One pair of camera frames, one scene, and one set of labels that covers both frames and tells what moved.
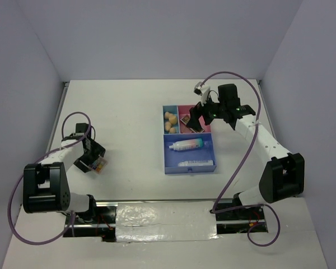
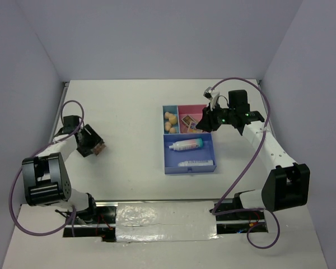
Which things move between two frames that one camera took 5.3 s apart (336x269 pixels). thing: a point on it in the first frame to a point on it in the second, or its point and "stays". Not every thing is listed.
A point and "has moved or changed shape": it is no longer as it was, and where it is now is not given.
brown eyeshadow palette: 185,119 stays
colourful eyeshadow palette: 99,165 has moved or changed shape
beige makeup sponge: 167,126 stays
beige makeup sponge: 173,120 stays
